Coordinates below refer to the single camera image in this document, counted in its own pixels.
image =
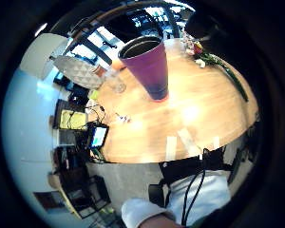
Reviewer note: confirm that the green sticky note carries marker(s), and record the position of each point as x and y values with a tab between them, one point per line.
94	94

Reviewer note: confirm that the white tape strip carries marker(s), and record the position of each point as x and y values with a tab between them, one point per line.
216	142
171	148
189	142

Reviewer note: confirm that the black shelf unit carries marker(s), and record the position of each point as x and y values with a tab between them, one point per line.
77	186

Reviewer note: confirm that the flower with green stem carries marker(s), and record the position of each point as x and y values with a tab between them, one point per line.
212	59

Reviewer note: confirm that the purple tumbler cup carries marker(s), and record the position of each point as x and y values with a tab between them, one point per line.
150	68

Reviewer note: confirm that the clear drinking glass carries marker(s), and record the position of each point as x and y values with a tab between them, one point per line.
116	81

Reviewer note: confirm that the yellow cloth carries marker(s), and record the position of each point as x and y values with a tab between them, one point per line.
72	120

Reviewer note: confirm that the the person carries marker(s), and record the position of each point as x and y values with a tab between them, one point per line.
209	193

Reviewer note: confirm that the small lit screen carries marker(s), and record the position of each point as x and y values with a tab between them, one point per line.
98	136

